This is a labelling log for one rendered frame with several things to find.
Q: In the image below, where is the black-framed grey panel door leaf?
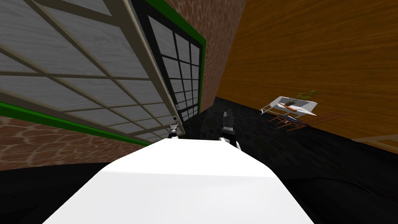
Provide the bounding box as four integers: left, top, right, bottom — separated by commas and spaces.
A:
130, 0, 203, 123

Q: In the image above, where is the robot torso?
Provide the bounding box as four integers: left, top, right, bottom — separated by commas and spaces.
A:
42, 138, 314, 224

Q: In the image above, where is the brown wooden chair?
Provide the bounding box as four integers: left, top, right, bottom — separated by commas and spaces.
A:
268, 111, 349, 132

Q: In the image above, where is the white desk with plant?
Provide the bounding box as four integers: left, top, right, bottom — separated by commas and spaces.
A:
259, 90, 321, 119

